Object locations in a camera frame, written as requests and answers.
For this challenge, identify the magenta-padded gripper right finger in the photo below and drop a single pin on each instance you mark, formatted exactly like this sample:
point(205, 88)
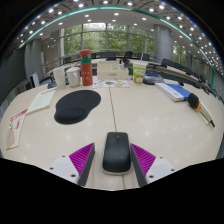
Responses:
point(160, 166)

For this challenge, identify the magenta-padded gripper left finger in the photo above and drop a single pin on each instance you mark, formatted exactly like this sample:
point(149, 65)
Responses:
point(65, 166)

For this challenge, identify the black computer mouse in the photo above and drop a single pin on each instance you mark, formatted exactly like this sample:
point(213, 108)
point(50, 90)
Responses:
point(116, 153)

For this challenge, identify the black mouse pad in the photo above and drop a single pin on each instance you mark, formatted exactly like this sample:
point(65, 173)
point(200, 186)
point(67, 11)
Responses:
point(78, 105)

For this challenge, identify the red and white leaflet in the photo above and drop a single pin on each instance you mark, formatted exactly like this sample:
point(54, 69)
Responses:
point(16, 128)

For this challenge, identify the cream paper document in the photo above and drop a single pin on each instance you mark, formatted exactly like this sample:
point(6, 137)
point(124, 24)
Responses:
point(41, 101)

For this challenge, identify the black handheld microphone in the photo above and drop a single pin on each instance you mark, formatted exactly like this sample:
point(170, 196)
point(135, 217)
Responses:
point(193, 100)

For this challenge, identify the blue and white book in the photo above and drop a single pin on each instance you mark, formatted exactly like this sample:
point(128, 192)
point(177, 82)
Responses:
point(171, 91)

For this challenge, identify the white lidded ceramic mug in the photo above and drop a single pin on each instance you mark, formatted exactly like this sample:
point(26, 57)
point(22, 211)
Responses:
point(73, 78)

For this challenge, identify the white floor-standing appliance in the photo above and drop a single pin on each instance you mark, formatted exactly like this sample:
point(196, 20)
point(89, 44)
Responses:
point(34, 80)

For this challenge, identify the green printed paper cup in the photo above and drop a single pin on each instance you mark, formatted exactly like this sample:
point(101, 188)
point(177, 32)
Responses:
point(139, 75)

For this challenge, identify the colourful sticker sheet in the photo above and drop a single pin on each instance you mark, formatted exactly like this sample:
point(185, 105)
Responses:
point(111, 84)

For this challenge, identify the red thermos bottle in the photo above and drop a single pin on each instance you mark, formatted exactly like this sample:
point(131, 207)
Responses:
point(86, 71)

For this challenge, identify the black office chairs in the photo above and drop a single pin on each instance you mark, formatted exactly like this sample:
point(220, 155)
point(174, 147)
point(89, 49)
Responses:
point(166, 62)

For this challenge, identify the white cardboard box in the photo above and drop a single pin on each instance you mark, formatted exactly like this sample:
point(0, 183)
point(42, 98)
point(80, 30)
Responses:
point(111, 70)

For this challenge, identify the ceiling lights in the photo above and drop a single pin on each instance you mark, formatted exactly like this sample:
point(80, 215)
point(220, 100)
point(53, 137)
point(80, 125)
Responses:
point(105, 2)

